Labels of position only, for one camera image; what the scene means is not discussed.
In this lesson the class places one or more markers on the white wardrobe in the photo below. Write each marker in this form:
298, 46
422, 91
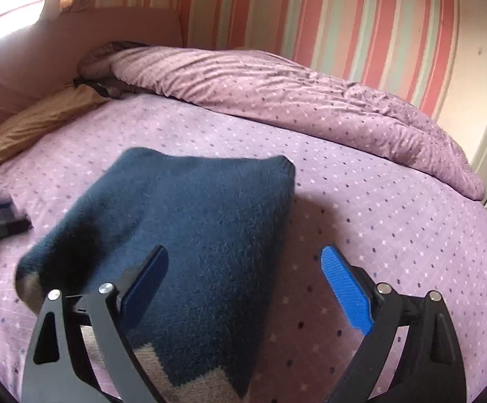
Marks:
485, 92

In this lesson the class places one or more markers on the purple dotted bed sheet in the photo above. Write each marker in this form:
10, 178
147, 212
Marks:
378, 235

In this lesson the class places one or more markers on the tan pillow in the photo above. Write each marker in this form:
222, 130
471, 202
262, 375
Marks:
29, 126

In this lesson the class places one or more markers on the blue argyle knit sweater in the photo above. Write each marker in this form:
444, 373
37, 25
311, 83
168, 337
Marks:
193, 226

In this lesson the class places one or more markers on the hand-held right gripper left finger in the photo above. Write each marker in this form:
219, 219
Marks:
145, 285

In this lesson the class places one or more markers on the purple dotted duvet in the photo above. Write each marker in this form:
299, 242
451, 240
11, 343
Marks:
310, 96

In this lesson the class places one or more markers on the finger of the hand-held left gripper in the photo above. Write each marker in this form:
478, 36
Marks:
0, 220

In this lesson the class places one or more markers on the dark patterned cloth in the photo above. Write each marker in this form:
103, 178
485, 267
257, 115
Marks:
100, 56

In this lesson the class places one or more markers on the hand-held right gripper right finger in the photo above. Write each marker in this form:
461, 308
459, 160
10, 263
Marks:
346, 289

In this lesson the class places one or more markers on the pink headboard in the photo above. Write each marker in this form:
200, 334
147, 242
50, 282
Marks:
58, 46

